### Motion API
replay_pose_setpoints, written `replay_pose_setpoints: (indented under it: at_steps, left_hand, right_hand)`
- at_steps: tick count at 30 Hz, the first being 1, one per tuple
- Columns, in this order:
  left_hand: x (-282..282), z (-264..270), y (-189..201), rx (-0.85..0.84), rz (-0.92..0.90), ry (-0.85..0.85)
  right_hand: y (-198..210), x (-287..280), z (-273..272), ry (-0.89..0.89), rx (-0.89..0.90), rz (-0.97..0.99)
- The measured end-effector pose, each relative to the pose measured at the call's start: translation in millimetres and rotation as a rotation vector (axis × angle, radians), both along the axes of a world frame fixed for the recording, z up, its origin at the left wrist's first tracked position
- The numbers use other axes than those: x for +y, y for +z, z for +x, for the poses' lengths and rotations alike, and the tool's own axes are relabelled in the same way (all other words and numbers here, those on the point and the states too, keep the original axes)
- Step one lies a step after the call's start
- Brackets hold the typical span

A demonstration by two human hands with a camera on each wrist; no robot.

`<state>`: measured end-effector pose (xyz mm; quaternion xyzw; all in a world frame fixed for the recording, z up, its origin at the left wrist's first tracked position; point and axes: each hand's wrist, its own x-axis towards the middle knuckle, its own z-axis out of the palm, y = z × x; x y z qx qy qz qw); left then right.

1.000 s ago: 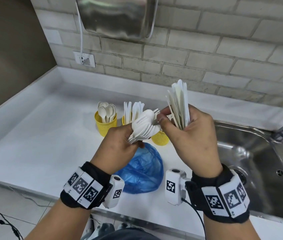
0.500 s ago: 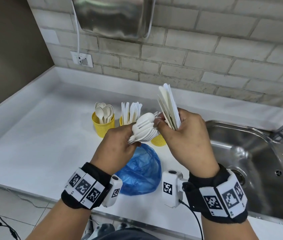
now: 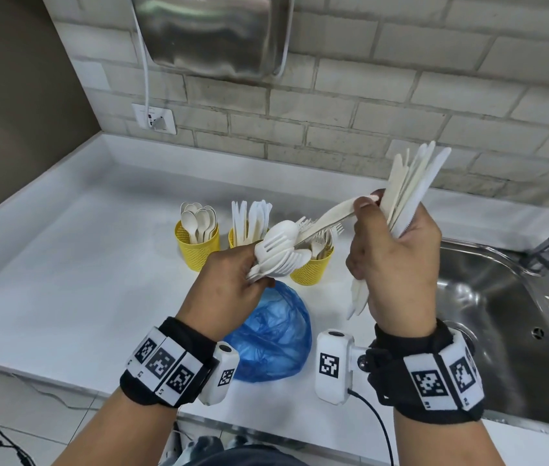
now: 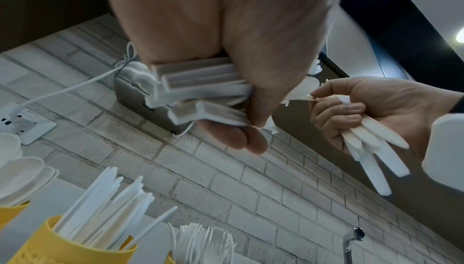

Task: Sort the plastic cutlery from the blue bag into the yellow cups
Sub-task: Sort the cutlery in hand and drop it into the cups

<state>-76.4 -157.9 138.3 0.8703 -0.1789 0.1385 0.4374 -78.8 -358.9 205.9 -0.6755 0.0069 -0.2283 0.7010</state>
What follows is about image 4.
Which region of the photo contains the person's right hand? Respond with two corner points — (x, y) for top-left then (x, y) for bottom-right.
(308, 75), (464, 161)

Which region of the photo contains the person's left hand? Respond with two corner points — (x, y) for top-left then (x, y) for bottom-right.
(96, 0), (349, 156)

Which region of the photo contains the bundle of white knives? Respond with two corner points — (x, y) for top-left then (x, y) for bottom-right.
(338, 95), (411, 196)

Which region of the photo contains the bundle of white plastic cutlery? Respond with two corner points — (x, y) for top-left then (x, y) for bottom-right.
(123, 53), (323, 135)

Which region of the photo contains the stack of white knives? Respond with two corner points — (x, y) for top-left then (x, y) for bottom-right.
(52, 166), (155, 250)

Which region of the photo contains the white plastic knife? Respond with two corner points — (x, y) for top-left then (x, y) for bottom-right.
(130, 205), (179, 244)

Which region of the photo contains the stack of white forks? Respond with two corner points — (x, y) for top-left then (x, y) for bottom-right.
(165, 222), (237, 264)

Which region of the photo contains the stack of white spoons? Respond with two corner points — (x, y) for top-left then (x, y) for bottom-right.
(0, 133), (60, 208)

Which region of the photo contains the black right wristband with markers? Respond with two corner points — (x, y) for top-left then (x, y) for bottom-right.
(449, 93), (464, 115)

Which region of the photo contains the metal faucet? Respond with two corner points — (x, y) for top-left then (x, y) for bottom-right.
(342, 227), (366, 264)

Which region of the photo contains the black door frame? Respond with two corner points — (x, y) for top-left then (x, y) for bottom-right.
(319, 39), (351, 79)

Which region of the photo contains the stainless steel wall appliance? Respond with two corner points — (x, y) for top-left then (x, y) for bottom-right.
(113, 65), (193, 135)

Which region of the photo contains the clear plastic hose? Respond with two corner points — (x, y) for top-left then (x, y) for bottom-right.
(172, 121), (197, 139)

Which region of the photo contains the white plug with cable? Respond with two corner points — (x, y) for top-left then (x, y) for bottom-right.
(8, 42), (138, 120)

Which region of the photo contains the white wall socket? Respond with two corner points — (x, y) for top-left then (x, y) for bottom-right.
(0, 101), (58, 146)

